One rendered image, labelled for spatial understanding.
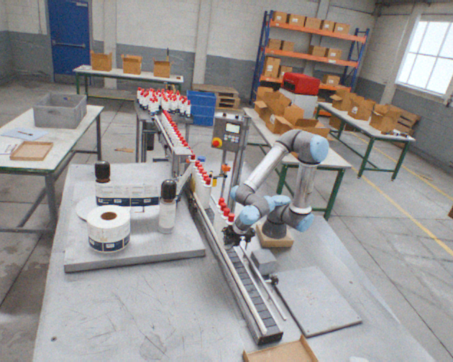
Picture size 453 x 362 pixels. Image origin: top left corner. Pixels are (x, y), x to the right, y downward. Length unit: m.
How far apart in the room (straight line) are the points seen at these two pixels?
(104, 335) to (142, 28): 8.40
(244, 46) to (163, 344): 8.62
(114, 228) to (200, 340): 0.63
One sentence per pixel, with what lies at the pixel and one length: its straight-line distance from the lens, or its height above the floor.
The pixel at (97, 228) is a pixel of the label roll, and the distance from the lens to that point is 1.54.
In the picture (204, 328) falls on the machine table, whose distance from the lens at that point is 1.37.
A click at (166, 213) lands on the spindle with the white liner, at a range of 1.65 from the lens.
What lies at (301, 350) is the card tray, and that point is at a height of 0.83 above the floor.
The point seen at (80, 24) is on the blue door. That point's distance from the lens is 9.40.
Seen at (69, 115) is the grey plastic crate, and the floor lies 0.94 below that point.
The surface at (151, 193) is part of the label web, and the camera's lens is 1.84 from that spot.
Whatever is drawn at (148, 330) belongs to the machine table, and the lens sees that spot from 1.36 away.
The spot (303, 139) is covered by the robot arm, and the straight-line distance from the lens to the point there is 1.51.
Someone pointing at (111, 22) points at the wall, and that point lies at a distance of 9.23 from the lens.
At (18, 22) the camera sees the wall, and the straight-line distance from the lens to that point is 9.94.
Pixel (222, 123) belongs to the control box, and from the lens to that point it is 1.73.
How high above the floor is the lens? 1.92
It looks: 26 degrees down
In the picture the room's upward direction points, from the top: 9 degrees clockwise
